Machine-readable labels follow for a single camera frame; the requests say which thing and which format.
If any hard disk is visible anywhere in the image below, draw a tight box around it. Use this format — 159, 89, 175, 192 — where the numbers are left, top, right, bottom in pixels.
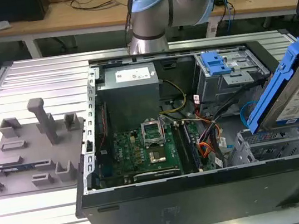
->
235, 37, 299, 135

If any grey perforated disk bay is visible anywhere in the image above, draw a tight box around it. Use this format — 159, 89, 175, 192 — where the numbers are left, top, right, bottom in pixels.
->
222, 120, 299, 167

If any black RAM slot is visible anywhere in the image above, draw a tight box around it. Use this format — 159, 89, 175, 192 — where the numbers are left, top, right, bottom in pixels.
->
170, 119, 200, 175

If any blue carrier with latch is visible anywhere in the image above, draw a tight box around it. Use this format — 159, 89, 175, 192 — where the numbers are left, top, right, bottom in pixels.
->
200, 48, 234, 78

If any grey metal drive cage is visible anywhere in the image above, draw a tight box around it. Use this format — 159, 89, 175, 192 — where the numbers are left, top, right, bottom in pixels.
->
189, 42, 273, 106

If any RAM stick in board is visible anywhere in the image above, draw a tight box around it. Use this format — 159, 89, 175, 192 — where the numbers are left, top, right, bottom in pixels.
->
182, 120, 204, 170

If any grey power supply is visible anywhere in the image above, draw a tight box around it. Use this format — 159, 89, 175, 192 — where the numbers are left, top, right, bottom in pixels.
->
94, 61, 165, 125

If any metal socket cover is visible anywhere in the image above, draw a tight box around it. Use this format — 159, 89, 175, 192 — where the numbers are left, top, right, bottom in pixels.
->
139, 118, 167, 149

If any CPU socket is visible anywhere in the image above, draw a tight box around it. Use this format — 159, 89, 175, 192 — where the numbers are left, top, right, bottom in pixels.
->
147, 148, 169, 165

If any black PC case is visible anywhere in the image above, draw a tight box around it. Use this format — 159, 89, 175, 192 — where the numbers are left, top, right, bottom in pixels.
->
52, 28, 299, 224

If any black graphics card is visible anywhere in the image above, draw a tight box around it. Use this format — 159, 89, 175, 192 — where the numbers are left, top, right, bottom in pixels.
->
132, 167, 183, 183

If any green motherboard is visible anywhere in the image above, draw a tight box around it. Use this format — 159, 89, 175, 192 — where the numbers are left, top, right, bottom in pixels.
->
93, 118, 212, 189

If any grey parts rack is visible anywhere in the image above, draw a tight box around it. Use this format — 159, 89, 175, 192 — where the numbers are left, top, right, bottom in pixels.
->
0, 91, 96, 197

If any RAM stick with blue label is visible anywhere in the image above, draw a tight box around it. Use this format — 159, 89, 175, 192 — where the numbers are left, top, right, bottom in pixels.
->
2, 162, 39, 174

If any blue wire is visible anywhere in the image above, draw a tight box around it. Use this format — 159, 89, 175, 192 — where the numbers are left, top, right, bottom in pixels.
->
237, 99, 263, 132

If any yellow and black wire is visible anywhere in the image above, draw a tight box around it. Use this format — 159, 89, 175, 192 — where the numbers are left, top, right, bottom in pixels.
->
154, 75, 189, 116

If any black wire bundle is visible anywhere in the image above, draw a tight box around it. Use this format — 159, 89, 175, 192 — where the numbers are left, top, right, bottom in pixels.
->
190, 77, 281, 171

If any black arm base cable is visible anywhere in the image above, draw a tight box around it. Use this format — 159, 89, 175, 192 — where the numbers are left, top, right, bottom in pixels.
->
120, 0, 147, 47

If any orange wire bundle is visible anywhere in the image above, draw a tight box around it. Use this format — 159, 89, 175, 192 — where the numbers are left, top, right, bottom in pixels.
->
197, 139, 216, 159

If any wooden desk white frame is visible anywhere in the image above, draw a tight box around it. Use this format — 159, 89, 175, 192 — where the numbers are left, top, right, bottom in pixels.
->
0, 0, 140, 65

